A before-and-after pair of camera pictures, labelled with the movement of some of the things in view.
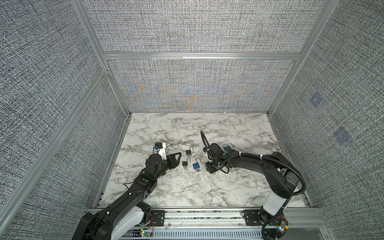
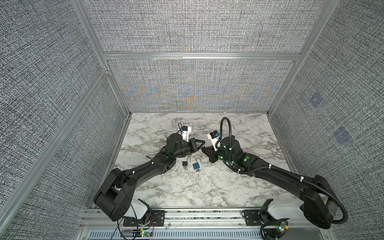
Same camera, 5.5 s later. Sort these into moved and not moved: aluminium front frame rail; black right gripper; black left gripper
Moved: black left gripper; black right gripper
Not moved: aluminium front frame rail
